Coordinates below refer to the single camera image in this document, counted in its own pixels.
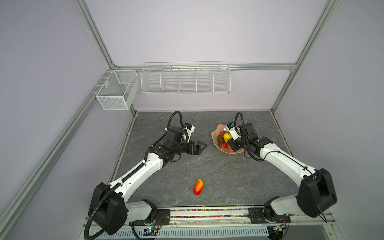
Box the yellow fake fruit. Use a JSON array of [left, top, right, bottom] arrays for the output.
[[223, 133, 233, 142], [218, 136, 223, 147]]

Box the red fake grape bunch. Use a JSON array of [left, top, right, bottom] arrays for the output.
[[217, 131, 230, 149]]

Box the red yellow fake mango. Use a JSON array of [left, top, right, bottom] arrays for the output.
[[194, 179, 204, 195]]

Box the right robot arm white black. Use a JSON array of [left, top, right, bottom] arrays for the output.
[[226, 112, 338, 223]]

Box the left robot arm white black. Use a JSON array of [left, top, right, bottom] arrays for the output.
[[84, 111, 207, 240]]

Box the peach faceted fruit bowl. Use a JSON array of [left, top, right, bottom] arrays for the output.
[[211, 124, 245, 155]]

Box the white vent grille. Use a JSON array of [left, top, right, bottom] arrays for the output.
[[92, 227, 270, 240]]

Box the small white mesh basket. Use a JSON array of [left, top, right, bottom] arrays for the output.
[[96, 70, 140, 111]]

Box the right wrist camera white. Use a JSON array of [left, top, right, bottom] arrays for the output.
[[227, 122, 242, 141]]

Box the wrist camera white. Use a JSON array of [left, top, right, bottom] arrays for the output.
[[183, 123, 195, 143], [227, 122, 242, 141]]

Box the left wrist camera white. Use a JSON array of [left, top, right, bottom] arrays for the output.
[[183, 123, 195, 143]]

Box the aluminium front mounting rail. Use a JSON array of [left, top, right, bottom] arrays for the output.
[[157, 205, 337, 228]]

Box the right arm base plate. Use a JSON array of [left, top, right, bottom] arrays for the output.
[[247, 207, 291, 224]]

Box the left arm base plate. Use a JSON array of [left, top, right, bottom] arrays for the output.
[[134, 209, 171, 226]]

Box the long white wire basket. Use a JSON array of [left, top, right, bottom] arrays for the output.
[[141, 62, 232, 95]]

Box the aluminium cage frame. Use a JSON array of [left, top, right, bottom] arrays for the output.
[[1, 1, 340, 240]]

